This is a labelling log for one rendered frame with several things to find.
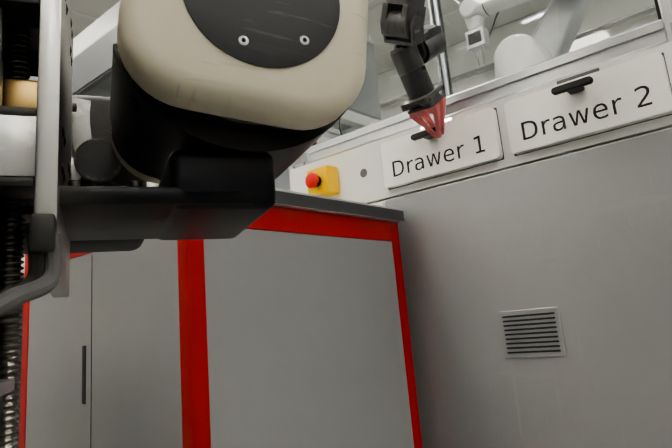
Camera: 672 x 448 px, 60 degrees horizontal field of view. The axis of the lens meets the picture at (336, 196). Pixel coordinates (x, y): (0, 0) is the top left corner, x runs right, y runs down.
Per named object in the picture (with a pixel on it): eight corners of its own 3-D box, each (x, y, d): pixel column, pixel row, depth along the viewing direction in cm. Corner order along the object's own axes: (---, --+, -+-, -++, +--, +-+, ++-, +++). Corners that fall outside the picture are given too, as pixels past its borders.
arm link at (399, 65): (382, 51, 120) (400, 44, 115) (404, 39, 123) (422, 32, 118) (395, 82, 121) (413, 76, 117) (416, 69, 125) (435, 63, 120)
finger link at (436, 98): (458, 126, 124) (442, 86, 122) (447, 139, 119) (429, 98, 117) (431, 134, 128) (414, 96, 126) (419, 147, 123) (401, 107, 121)
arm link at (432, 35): (377, 15, 117) (410, 19, 111) (414, -3, 123) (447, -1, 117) (386, 71, 123) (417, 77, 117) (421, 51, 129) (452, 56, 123)
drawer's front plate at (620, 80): (674, 110, 97) (660, 50, 99) (511, 154, 115) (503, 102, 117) (676, 112, 98) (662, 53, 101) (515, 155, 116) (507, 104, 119)
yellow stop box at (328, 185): (327, 191, 142) (324, 163, 144) (306, 197, 147) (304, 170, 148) (340, 194, 146) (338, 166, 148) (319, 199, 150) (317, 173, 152)
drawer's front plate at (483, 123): (499, 157, 117) (492, 106, 119) (384, 188, 135) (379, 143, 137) (503, 158, 118) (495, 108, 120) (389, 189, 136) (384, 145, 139)
